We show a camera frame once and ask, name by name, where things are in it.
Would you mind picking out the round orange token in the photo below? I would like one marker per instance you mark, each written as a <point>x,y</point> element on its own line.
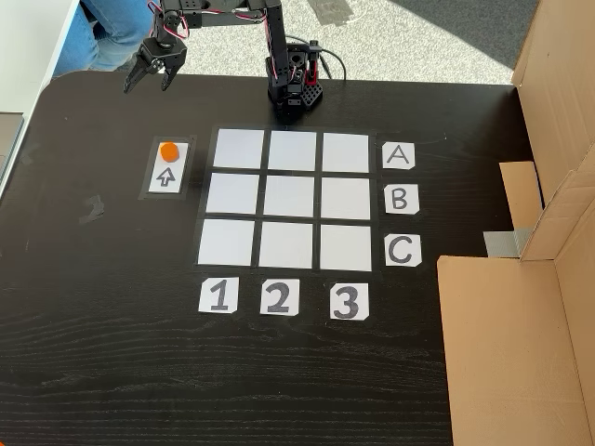
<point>168,152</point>

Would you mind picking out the white paper grid sheet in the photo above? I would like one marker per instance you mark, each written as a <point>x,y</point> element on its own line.
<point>288,195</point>

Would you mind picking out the person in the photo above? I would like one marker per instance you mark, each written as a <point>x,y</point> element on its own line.
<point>107,32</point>

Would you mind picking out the white arrow paper sheet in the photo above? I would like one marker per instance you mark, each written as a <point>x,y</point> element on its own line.
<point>167,188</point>

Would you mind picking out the red black bar clamp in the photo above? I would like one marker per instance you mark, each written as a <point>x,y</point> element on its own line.
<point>314,46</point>

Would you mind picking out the grey floor tape patch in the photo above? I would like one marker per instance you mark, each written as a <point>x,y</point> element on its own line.
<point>332,9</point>

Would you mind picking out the paper sheet number 1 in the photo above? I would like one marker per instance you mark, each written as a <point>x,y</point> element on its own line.
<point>218,296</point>

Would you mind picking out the paper sheet letter A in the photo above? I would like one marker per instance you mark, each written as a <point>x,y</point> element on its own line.
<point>399,156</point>

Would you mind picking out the paper sheet number 2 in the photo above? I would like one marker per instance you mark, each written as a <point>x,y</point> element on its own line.
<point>279,297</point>

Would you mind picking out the paper sheet letter B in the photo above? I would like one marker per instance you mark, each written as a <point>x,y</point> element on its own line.
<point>402,200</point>

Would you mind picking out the paper sheet number 3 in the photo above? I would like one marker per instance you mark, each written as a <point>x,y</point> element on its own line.
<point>349,302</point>

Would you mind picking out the paper sheet letter C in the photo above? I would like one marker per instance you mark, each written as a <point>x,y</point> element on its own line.
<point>402,251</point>

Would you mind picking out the large brown cardboard screen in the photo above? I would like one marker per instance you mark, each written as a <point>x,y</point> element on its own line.
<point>511,348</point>

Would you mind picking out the grey duct tape strip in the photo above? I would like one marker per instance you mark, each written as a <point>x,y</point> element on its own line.
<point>502,244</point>

